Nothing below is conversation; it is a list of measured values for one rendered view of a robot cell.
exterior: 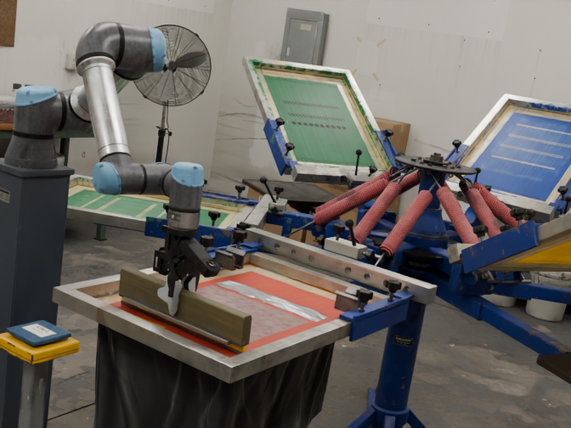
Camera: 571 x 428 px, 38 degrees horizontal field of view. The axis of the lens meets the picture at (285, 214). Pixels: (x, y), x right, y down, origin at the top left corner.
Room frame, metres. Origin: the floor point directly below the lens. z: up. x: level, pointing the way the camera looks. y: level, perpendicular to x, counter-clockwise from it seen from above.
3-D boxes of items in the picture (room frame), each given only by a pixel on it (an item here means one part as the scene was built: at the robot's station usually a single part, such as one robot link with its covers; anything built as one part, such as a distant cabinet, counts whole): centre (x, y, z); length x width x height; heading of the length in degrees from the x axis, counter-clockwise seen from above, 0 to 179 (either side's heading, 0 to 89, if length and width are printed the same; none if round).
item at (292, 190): (3.58, -0.22, 0.91); 1.34 x 0.40 x 0.08; 26
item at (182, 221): (1.90, 0.24, 1.22); 0.08 x 0.08 x 0.05
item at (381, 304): (2.14, -0.28, 0.97); 0.30 x 0.05 x 0.07; 146
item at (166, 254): (1.90, 0.24, 1.14); 0.09 x 0.08 x 0.12; 56
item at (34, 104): (2.40, 0.77, 1.37); 0.13 x 0.12 x 0.14; 126
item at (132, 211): (3.04, 0.39, 1.05); 1.08 x 0.61 x 0.23; 86
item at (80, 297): (2.10, 0.08, 0.97); 0.79 x 0.58 x 0.04; 146
